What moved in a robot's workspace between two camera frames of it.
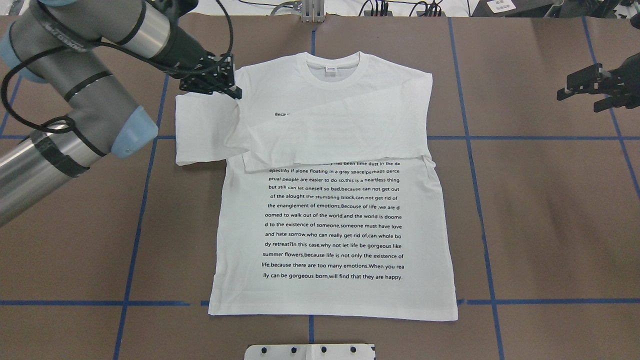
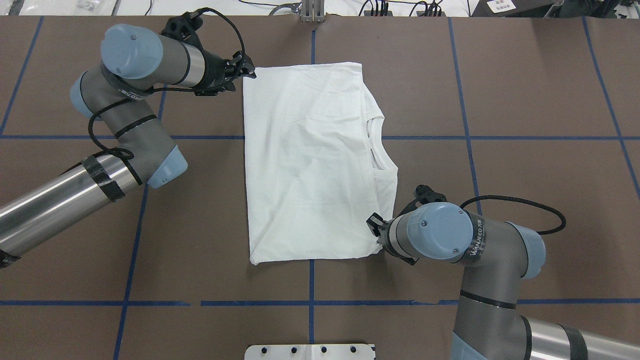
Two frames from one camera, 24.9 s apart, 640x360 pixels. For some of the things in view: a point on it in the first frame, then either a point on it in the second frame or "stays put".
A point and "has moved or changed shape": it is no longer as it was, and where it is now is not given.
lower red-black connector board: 431,13 stays put
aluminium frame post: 313,11 stays put
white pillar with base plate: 310,352 stays put
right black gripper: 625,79 → 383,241
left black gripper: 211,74 stays put
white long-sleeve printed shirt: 329,206 has moved or changed shape
